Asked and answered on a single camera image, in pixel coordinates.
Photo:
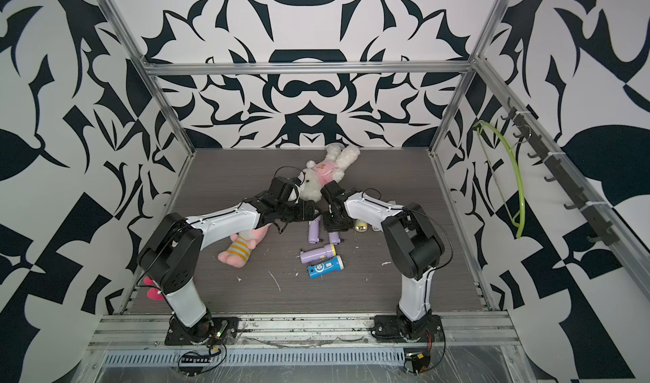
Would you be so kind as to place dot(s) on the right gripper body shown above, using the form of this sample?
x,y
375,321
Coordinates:
x,y
330,223

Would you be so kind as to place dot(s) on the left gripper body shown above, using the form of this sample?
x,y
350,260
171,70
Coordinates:
x,y
297,212

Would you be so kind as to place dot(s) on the purple flashlight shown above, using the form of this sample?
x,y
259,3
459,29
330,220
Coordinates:
x,y
314,231
334,238

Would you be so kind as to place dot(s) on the red flashlight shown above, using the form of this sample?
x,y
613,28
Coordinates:
x,y
361,226

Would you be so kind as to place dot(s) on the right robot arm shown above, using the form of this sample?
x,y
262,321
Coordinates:
x,y
415,247

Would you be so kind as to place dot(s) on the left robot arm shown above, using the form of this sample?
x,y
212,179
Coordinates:
x,y
172,252

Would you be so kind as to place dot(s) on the purple flashlight lying sideways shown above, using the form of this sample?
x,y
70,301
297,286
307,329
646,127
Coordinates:
x,y
317,255

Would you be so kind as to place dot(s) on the blue flashlight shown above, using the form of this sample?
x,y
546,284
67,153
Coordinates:
x,y
325,267

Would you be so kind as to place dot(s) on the white teddy bear pink shirt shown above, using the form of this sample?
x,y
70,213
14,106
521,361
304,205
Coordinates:
x,y
332,168

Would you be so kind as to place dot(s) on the pink striped plush pig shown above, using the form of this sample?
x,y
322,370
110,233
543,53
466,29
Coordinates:
x,y
242,245

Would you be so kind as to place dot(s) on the panda plush pink striped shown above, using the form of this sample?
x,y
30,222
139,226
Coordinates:
x,y
153,292

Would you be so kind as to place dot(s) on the black hook rack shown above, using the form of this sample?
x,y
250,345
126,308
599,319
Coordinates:
x,y
563,172

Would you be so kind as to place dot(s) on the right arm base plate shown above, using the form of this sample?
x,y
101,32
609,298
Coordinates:
x,y
398,328

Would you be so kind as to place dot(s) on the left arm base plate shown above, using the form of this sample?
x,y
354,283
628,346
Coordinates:
x,y
208,331

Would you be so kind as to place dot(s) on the green hoop on wall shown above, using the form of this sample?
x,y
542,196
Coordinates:
x,y
518,219

